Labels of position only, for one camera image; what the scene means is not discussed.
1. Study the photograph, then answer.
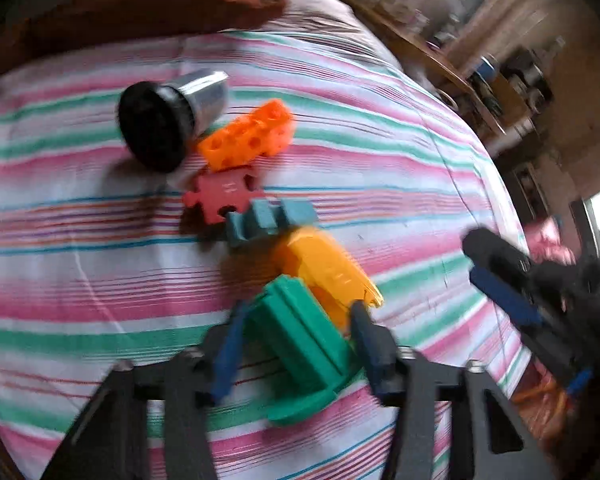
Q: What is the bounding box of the orange holed block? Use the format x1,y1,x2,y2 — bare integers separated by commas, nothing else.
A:
198,99,297,172

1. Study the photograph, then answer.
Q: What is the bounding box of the yellow orange plastic piece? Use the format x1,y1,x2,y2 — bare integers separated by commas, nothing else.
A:
274,226,384,332

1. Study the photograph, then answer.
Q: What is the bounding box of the orange plastic crate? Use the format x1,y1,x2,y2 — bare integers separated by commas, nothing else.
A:
511,374,568,438

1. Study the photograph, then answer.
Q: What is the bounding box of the red puzzle piece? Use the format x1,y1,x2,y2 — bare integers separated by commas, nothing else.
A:
182,165,267,232

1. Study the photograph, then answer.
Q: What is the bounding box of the teal toothed block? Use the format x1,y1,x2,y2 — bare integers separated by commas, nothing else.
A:
224,198,318,251

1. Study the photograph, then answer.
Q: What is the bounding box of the wooden bedside table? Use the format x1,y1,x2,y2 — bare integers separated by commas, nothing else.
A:
347,0,478,103

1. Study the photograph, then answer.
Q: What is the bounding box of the wooden storage shelf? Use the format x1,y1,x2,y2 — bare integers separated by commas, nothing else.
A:
467,35,556,138

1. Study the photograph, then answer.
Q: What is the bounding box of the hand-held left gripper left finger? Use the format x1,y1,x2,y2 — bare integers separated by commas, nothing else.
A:
40,300,253,480

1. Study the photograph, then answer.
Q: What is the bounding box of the pink blanket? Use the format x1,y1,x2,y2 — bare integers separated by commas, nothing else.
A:
524,216,578,267

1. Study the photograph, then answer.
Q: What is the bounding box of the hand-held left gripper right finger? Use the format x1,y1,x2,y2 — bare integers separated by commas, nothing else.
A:
350,300,556,480

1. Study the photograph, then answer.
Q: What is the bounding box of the brown blanket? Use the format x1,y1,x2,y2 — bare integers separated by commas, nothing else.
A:
0,0,286,83

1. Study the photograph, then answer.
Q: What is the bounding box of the green plastic block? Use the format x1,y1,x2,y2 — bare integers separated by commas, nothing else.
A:
244,275,362,427

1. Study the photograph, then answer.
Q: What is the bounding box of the black capped metal cylinder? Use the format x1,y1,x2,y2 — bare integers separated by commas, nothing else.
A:
116,69,230,175

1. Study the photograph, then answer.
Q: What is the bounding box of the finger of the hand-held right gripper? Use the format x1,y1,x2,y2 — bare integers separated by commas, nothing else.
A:
461,227,538,288
469,266,595,397

